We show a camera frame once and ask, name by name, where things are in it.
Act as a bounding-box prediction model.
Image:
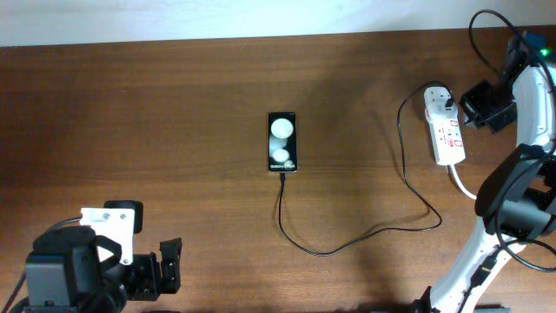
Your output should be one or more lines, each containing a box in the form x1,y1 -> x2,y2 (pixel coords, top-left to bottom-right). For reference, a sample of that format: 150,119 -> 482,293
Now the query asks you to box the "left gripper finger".
161,260 -> 181,294
160,237 -> 182,264

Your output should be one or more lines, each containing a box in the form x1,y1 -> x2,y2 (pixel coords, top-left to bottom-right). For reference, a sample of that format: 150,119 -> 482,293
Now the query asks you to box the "black charging cable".
277,80 -> 456,257

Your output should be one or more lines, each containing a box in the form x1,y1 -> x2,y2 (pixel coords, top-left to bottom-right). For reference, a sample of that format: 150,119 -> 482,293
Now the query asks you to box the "white power strip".
423,86 -> 467,167

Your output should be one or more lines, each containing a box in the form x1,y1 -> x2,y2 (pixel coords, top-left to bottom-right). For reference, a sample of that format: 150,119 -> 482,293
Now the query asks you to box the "black smartphone with white circles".
268,112 -> 298,173

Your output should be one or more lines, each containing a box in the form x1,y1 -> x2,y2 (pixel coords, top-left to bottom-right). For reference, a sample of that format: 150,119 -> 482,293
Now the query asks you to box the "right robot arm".
410,31 -> 555,312

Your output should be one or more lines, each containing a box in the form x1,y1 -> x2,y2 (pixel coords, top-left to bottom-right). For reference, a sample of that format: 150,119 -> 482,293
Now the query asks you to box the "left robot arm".
7,226 -> 182,313

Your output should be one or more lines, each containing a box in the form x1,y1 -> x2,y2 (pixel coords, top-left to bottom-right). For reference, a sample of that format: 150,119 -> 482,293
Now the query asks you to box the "white charger plug adapter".
424,87 -> 458,123

